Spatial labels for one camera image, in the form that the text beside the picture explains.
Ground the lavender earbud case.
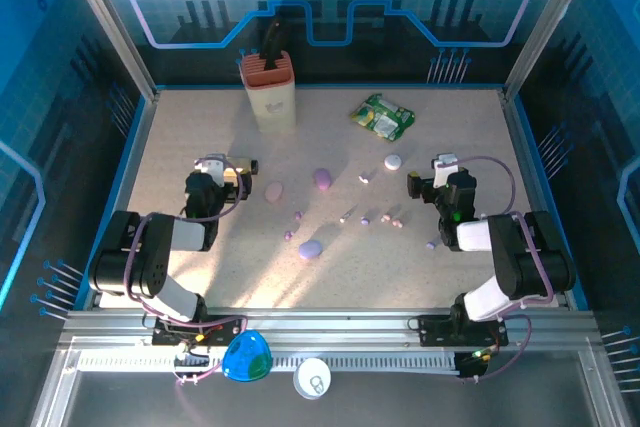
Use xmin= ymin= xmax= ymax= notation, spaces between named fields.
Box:
xmin=298 ymin=239 xmax=324 ymax=261

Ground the cream knife block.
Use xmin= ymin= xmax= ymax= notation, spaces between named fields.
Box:
xmin=241 ymin=51 xmax=297 ymax=136

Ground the green snack bag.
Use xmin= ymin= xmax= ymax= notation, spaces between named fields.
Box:
xmin=348 ymin=93 xmax=417 ymax=142

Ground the white round cap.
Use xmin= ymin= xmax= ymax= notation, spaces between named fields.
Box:
xmin=292 ymin=356 xmax=332 ymax=401

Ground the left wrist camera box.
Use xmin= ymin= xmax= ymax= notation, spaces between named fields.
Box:
xmin=204 ymin=153 xmax=229 ymax=184

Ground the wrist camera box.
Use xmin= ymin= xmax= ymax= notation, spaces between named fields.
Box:
xmin=432 ymin=153 xmax=459 ymax=188
xmin=204 ymin=153 xmax=229 ymax=184

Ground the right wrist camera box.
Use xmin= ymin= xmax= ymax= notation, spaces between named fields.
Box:
xmin=432 ymin=153 xmax=459 ymax=188

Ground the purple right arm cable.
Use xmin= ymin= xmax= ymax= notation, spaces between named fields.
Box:
xmin=452 ymin=154 xmax=556 ymax=384

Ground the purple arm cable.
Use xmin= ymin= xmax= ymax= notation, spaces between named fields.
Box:
xmin=452 ymin=154 xmax=556 ymax=384
xmin=123 ymin=155 xmax=249 ymax=386

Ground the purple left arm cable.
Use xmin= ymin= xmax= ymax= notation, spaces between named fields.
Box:
xmin=123 ymin=155 xmax=249 ymax=386

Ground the black handled knife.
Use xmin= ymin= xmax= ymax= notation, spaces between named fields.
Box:
xmin=263 ymin=16 xmax=290 ymax=71

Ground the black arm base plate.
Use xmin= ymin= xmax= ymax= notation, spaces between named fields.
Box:
xmin=417 ymin=314 xmax=509 ymax=348
xmin=151 ymin=315 xmax=242 ymax=347

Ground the white slotted cable duct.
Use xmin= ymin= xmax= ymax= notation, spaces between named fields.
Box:
xmin=74 ymin=350 xmax=461 ymax=377

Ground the aluminium frame post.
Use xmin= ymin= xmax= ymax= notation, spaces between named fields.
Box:
xmin=54 ymin=0 xmax=161 ymax=104
xmin=501 ymin=0 xmax=604 ymax=106

